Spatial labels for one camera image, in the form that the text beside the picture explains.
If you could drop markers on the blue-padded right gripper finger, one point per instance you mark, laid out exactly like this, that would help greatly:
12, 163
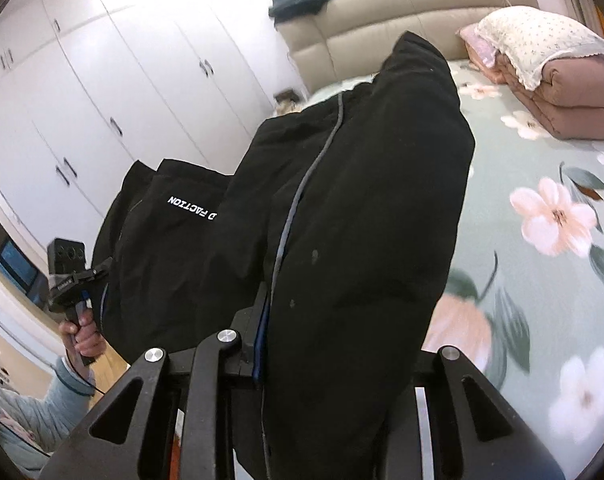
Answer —
222, 370

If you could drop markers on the black hooded jacket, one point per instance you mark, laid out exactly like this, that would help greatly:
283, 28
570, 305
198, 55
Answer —
345, 216

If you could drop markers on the light blue sleeved left forearm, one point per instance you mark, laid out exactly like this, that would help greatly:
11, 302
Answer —
32, 429

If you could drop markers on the person's left hand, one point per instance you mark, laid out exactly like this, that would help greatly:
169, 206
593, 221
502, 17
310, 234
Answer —
81, 340

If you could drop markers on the white wardrobe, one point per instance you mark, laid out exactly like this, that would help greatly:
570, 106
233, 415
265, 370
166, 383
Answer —
87, 87

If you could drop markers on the floral light green bed sheet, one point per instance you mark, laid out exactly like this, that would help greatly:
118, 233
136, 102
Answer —
525, 300

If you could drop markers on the beige padded headboard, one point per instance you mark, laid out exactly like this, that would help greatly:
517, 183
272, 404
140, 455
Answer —
352, 38

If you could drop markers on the dark green folded cloth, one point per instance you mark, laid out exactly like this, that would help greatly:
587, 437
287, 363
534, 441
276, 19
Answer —
282, 11

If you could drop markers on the pink pillow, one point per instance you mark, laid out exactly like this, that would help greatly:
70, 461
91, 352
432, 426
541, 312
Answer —
481, 53

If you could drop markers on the folded pink quilt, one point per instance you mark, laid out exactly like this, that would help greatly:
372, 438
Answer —
569, 102

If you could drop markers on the white lace pillow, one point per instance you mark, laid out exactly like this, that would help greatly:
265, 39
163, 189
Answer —
530, 38

